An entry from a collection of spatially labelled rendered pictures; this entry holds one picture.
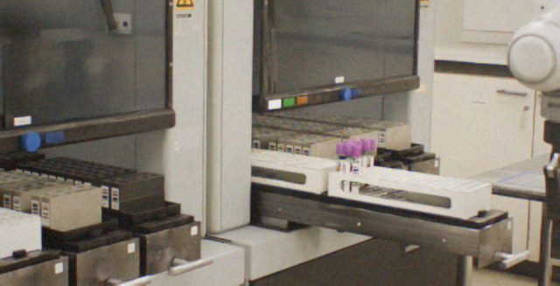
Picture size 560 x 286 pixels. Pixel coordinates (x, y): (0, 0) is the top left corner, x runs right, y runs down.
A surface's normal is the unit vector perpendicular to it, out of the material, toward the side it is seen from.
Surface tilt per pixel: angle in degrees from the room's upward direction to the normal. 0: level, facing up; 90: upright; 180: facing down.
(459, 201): 90
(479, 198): 90
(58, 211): 90
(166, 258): 90
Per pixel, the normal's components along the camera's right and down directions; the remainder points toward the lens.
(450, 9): 0.80, 0.11
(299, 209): -0.61, 0.11
